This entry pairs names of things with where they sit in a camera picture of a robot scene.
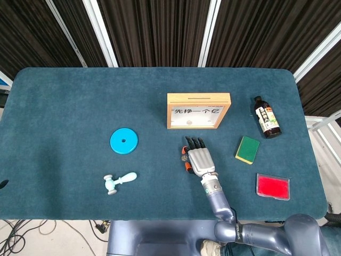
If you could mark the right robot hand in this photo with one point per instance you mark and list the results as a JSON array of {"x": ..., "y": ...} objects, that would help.
[{"x": 201, "y": 160}]

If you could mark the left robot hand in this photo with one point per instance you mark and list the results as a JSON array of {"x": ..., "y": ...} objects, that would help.
[{"x": 3, "y": 184}]

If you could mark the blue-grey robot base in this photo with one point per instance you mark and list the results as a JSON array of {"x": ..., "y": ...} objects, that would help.
[{"x": 149, "y": 237}]

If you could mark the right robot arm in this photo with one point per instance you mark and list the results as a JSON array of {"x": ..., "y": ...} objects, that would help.
[{"x": 218, "y": 202}]

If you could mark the green and yellow sponge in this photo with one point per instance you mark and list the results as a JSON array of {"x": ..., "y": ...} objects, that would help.
[{"x": 247, "y": 149}]

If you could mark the blue disc with hole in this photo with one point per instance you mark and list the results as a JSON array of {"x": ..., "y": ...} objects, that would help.
[{"x": 129, "y": 144}]

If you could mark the light blue toy hammer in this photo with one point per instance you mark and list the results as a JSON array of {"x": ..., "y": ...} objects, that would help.
[{"x": 128, "y": 176}]

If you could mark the red card in clear case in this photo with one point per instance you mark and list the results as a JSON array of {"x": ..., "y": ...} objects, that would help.
[{"x": 273, "y": 186}]

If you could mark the dark sauce bottle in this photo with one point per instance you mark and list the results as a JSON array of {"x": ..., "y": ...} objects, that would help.
[{"x": 266, "y": 120}]

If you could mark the beige shoe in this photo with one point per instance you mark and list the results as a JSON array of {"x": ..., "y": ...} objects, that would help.
[{"x": 210, "y": 248}]

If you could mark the blue jeans leg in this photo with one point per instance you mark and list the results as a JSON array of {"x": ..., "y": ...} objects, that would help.
[{"x": 234, "y": 251}]

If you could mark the white and blue box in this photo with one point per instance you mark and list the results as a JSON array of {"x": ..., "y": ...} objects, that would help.
[{"x": 4, "y": 84}]

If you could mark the black power plug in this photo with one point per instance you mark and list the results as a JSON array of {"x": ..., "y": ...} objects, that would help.
[{"x": 102, "y": 226}]

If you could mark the blue velvet table cloth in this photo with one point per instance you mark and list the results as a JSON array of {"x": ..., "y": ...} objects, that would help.
[{"x": 80, "y": 106}]

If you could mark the dark pleated curtain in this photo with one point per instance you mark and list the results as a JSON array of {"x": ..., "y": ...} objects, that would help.
[{"x": 160, "y": 32}]

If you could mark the white slanted metal beam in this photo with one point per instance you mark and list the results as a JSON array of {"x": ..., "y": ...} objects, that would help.
[{"x": 319, "y": 52}]

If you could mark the wide white metal pole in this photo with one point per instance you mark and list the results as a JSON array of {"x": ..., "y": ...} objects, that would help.
[{"x": 101, "y": 32}]

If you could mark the thin grey metal pole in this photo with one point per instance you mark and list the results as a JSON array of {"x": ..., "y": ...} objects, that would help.
[{"x": 66, "y": 32}]

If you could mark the wooden money box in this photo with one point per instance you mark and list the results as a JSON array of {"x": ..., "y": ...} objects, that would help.
[{"x": 198, "y": 97}]

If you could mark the aluminium rail frame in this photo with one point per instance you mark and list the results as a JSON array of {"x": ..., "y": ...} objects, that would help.
[{"x": 313, "y": 124}]

